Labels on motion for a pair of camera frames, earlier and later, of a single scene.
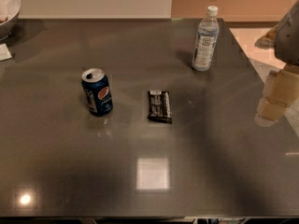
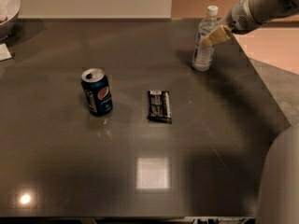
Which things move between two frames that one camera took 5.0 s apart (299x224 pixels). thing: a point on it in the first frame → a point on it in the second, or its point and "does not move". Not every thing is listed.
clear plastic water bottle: x=206 y=40 does not move
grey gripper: x=288 y=37 → x=239 y=20
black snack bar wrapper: x=159 y=104 does not move
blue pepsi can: x=98 y=91 does not move
